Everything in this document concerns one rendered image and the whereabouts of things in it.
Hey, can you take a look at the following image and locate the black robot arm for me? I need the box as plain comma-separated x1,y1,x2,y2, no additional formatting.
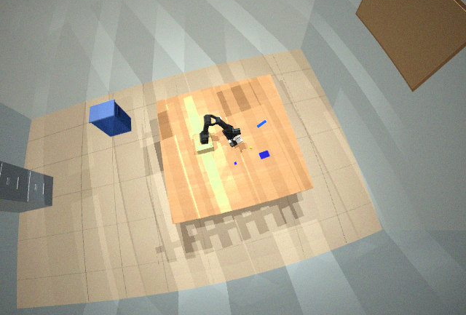
199,114,241,145

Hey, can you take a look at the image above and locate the blue flat rectangular plate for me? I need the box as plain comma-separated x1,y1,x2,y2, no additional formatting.
259,150,270,159

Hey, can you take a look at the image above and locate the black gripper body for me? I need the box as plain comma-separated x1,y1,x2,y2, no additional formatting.
226,135,237,147

